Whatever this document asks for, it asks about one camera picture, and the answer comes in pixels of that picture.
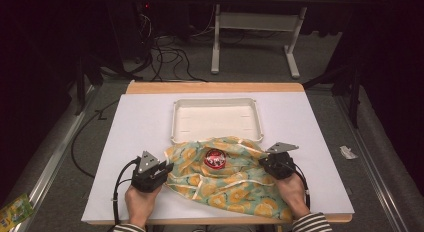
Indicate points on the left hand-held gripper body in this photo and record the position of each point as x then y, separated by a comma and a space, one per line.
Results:
146, 178

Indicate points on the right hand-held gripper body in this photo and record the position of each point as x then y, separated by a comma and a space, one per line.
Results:
278, 165

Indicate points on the red round can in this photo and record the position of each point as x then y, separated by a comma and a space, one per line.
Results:
215, 158

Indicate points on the orange-print green fabric bag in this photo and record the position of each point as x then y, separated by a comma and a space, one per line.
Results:
226, 188

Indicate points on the white plastic tray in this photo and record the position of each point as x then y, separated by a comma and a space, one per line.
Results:
216, 120

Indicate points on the person's left hand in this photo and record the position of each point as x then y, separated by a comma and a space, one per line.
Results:
141, 205

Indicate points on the person's right hand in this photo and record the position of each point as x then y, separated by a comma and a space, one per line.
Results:
295, 195

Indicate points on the white table mat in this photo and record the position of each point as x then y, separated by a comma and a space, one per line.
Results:
133, 125

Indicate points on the crumpled white paper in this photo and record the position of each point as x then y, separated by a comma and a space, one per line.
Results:
347, 152

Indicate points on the black metal stand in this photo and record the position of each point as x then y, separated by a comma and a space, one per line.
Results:
80, 85
354, 92

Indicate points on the green packet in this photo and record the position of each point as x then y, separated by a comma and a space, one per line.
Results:
15, 212

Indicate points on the white-framed desk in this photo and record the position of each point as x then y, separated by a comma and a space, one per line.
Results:
260, 21

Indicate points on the aluminium floor rail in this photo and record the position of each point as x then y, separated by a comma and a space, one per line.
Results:
56, 152
366, 165

